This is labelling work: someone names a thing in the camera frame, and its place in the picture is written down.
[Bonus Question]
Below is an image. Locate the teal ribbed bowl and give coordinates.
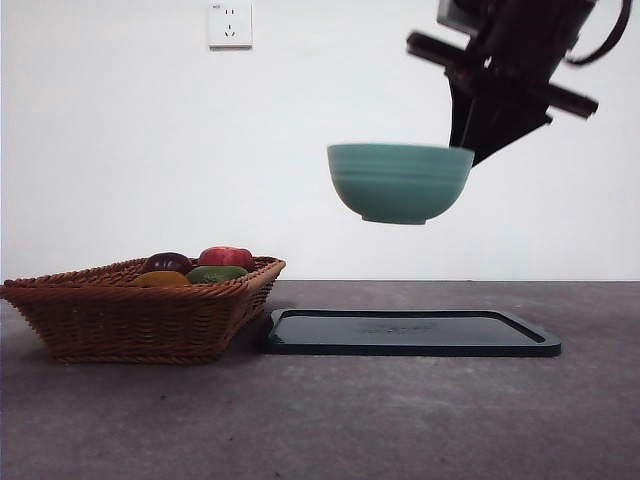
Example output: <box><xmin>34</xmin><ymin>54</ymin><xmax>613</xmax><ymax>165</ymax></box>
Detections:
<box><xmin>327</xmin><ymin>143</ymin><xmax>475</xmax><ymax>226</ymax></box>

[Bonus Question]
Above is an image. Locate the yellow-brown kiwifruit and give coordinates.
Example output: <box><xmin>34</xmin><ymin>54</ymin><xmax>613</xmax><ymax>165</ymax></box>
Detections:
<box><xmin>130</xmin><ymin>269</ymin><xmax>192</xmax><ymax>288</ymax></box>

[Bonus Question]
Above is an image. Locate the dark rectangular tray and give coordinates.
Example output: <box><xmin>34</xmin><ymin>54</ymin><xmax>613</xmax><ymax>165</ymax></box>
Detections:
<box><xmin>260</xmin><ymin>308</ymin><xmax>562</xmax><ymax>357</ymax></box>

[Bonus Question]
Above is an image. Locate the red round fruit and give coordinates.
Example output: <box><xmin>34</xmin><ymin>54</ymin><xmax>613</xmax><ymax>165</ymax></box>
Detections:
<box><xmin>197</xmin><ymin>245</ymin><xmax>255</xmax><ymax>271</ymax></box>

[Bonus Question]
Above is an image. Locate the green fruit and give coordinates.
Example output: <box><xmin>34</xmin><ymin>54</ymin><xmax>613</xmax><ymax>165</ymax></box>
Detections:
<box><xmin>185</xmin><ymin>264</ymin><xmax>250</xmax><ymax>285</ymax></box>

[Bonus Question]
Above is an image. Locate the dark purple round fruit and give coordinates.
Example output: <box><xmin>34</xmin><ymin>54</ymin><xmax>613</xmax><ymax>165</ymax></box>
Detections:
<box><xmin>142</xmin><ymin>251</ymin><xmax>195</xmax><ymax>275</ymax></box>

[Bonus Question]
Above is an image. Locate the brown wicker basket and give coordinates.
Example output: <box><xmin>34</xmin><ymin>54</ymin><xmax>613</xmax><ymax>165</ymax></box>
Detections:
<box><xmin>0</xmin><ymin>255</ymin><xmax>288</xmax><ymax>365</ymax></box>

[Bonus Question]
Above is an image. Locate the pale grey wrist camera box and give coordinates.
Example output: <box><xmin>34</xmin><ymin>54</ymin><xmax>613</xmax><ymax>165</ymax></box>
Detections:
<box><xmin>437</xmin><ymin>0</ymin><xmax>484</xmax><ymax>34</ymax></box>

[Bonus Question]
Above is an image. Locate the long black arm cable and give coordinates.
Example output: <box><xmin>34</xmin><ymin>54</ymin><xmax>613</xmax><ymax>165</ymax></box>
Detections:
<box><xmin>567</xmin><ymin>0</ymin><xmax>634</xmax><ymax>65</ymax></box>

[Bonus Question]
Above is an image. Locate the white wall socket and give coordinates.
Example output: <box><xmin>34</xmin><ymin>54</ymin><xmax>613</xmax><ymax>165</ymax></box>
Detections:
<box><xmin>208</xmin><ymin>2</ymin><xmax>254</xmax><ymax>51</ymax></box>

